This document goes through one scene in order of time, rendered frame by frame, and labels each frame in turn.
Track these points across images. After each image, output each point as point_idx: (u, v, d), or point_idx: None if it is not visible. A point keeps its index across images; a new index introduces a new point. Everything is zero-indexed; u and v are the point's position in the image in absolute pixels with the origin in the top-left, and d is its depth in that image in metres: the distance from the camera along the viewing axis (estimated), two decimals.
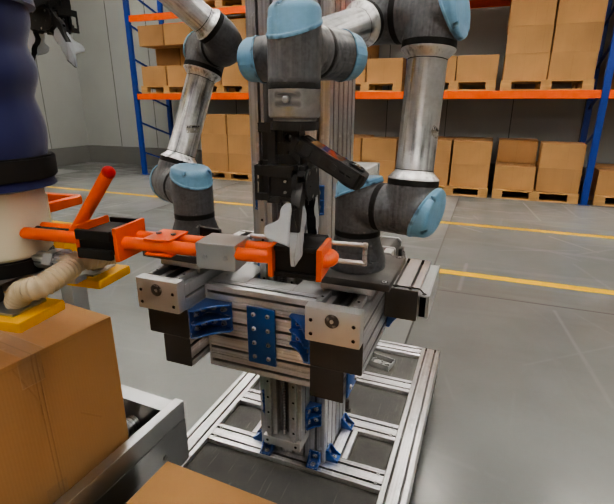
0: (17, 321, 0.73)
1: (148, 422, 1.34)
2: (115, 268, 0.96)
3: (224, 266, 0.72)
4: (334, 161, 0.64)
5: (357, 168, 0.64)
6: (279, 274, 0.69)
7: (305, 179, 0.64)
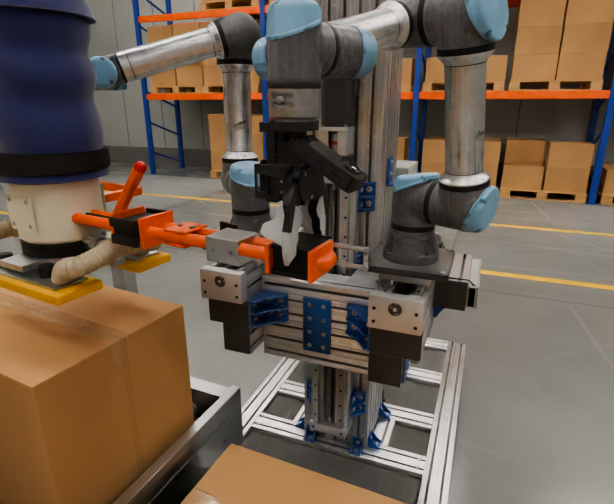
0: (56, 295, 0.83)
1: (205, 408, 1.41)
2: (157, 255, 1.05)
3: (229, 261, 0.75)
4: (328, 162, 0.63)
5: (351, 170, 0.62)
6: (275, 272, 0.70)
7: (299, 180, 0.64)
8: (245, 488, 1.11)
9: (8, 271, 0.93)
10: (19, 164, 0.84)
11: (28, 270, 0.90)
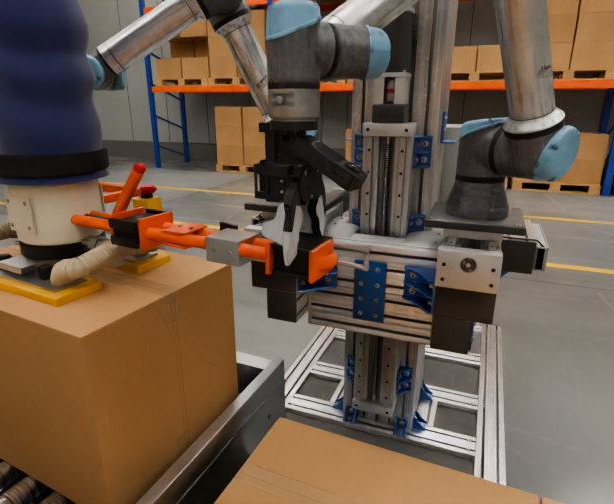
0: (56, 297, 0.83)
1: (246, 382, 1.30)
2: (156, 256, 1.04)
3: (229, 261, 0.75)
4: (328, 161, 0.63)
5: (351, 169, 0.63)
6: (276, 273, 0.70)
7: (299, 179, 0.65)
8: (303, 462, 1.00)
9: (7, 273, 0.92)
10: (18, 165, 0.84)
11: (27, 271, 0.90)
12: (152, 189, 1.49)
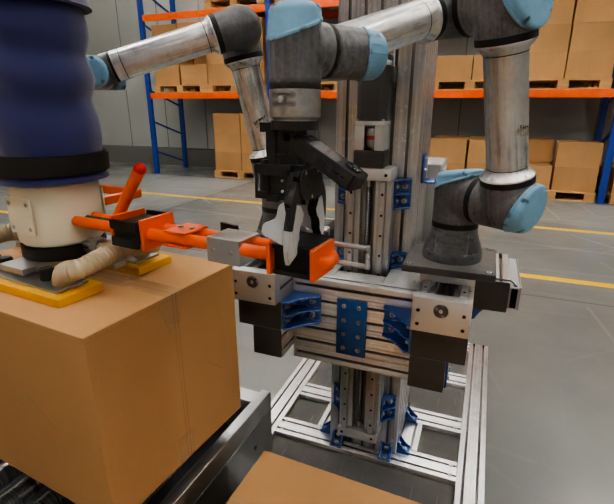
0: (57, 298, 0.83)
1: (234, 413, 1.36)
2: (157, 257, 1.04)
3: (230, 261, 0.75)
4: (329, 161, 0.63)
5: (352, 169, 0.63)
6: (277, 272, 0.70)
7: (300, 179, 0.65)
8: (284, 498, 1.06)
9: (8, 275, 0.93)
10: (18, 167, 0.84)
11: (28, 273, 0.90)
12: None
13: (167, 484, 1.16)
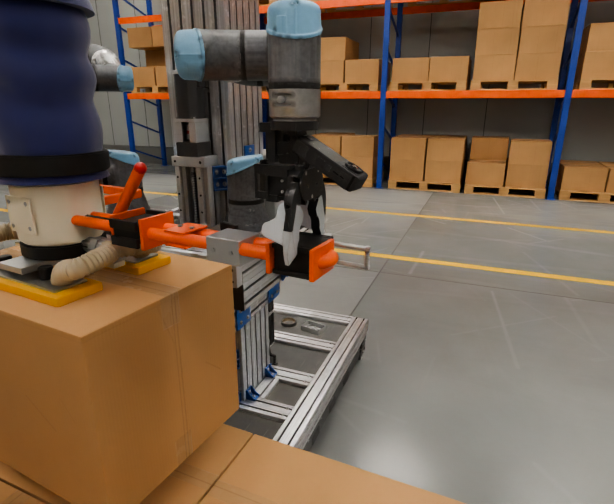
0: (56, 297, 0.82)
1: None
2: (156, 257, 1.04)
3: (229, 261, 0.75)
4: (329, 161, 0.63)
5: (352, 169, 0.63)
6: (277, 272, 0.70)
7: (300, 179, 0.65)
8: None
9: (7, 273, 0.92)
10: (19, 166, 0.84)
11: (27, 272, 0.90)
12: None
13: None
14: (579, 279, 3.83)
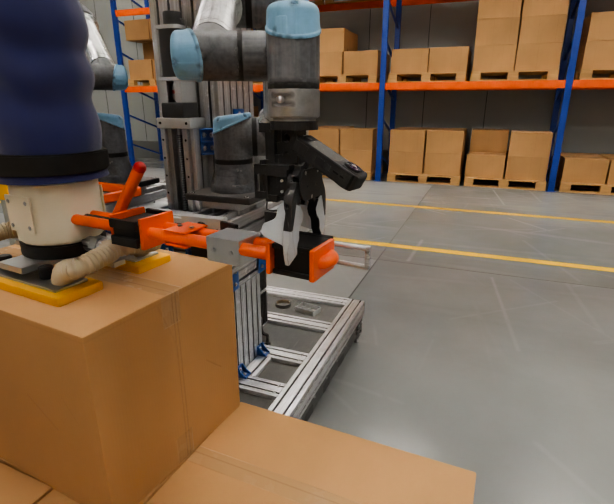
0: (56, 297, 0.83)
1: None
2: (157, 256, 1.04)
3: (230, 260, 0.75)
4: (328, 161, 0.63)
5: (351, 168, 0.63)
6: (277, 272, 0.70)
7: (299, 179, 0.65)
8: None
9: (7, 273, 0.92)
10: (18, 165, 0.84)
11: (27, 271, 0.90)
12: None
13: None
14: (581, 266, 3.76)
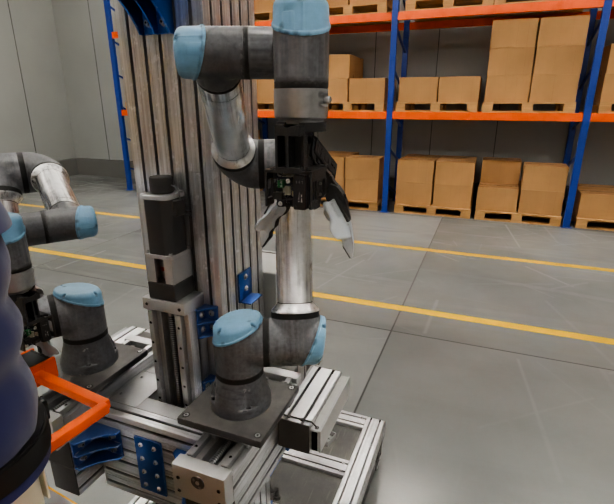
0: None
1: None
2: None
3: None
4: (329, 156, 0.70)
5: None
6: None
7: (329, 176, 0.67)
8: None
9: None
10: None
11: None
12: None
13: None
14: (613, 341, 3.46)
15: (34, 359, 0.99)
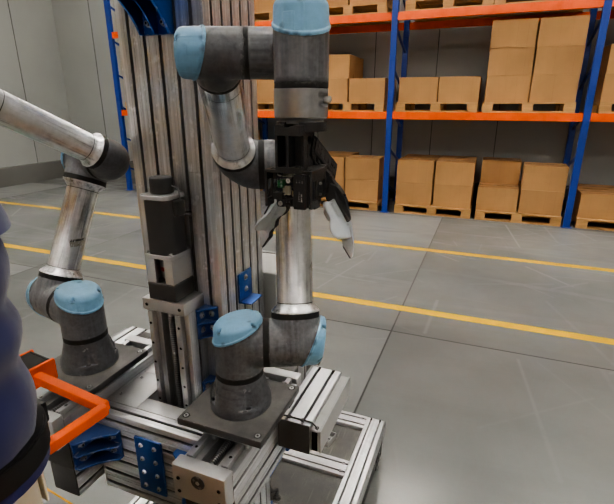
0: None
1: None
2: None
3: None
4: (329, 156, 0.70)
5: None
6: None
7: (329, 176, 0.67)
8: None
9: None
10: None
11: None
12: None
13: None
14: (613, 341, 3.46)
15: (33, 360, 0.99)
